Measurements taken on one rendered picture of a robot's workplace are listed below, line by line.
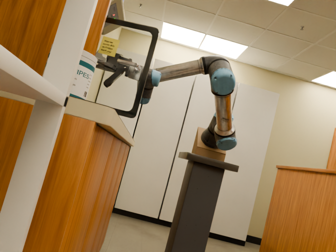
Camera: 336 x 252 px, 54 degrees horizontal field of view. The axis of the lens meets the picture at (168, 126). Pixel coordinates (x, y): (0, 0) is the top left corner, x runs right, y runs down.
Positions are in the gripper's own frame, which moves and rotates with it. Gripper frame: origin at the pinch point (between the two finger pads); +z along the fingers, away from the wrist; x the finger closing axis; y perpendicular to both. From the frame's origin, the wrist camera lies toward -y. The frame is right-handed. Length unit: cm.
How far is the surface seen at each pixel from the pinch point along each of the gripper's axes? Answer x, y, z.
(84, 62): 69, -16, -16
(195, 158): -34, -28, -69
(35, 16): 26.2, 5.2, 19.2
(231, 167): -35, -27, -90
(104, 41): 19.1, 6.1, -8.3
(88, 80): 66, -19, -18
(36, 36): 26.2, -2.6, 16.0
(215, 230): -293, -104, -163
